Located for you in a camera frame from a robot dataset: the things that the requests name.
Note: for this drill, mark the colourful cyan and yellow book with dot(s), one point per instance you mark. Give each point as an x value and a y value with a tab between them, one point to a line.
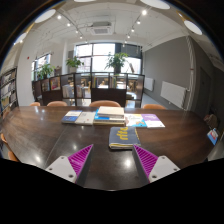
135	120

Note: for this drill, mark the dark open shelf unit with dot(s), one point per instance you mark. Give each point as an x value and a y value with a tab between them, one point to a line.
108	95

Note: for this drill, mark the bright blue book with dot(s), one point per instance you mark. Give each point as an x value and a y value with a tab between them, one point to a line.
99	117

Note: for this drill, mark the purple and white book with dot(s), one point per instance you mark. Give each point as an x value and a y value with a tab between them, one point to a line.
153	120

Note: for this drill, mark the narrow side window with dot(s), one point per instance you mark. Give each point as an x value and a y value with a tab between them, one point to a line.
41	61

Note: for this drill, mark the tan book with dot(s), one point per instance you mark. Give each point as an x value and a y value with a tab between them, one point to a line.
108	123

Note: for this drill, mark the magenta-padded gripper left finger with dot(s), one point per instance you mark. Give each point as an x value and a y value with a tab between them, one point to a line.
61	166

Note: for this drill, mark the large white wall radiator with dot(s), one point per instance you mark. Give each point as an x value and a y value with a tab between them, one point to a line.
174	94

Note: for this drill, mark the brown bag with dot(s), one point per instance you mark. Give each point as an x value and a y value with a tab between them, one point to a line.
210	120

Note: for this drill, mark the small blue and white box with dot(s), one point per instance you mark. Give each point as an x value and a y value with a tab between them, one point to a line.
212	136

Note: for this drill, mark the wall bookshelf with books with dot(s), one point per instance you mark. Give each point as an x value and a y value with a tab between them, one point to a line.
8	90

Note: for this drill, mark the round white ceiling lamps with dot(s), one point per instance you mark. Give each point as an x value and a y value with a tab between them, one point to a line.
45	16

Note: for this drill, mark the large thick white book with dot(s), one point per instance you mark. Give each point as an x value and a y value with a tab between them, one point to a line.
111	111

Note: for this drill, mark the orange chairs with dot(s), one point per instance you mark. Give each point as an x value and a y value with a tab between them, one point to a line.
105	103

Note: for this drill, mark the ceiling track spotlights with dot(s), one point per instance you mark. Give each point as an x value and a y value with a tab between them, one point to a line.
144	12

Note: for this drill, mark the small white wall radiator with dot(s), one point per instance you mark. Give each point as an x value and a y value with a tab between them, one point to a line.
149	84

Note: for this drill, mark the thin white book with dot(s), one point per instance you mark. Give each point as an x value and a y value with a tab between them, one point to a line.
85	118

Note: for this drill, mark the ceiling air conditioner unit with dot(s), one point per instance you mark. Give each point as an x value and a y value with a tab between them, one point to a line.
101	29

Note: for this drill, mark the green potted plant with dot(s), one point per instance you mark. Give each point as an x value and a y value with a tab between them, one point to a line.
116	60
74	62
45	70

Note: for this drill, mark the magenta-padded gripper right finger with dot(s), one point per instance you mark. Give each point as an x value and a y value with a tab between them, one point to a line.
164	166

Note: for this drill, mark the dark blue book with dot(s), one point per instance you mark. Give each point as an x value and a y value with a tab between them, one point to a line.
71	117

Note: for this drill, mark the large multi-pane window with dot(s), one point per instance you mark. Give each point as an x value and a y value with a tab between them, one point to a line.
100	50

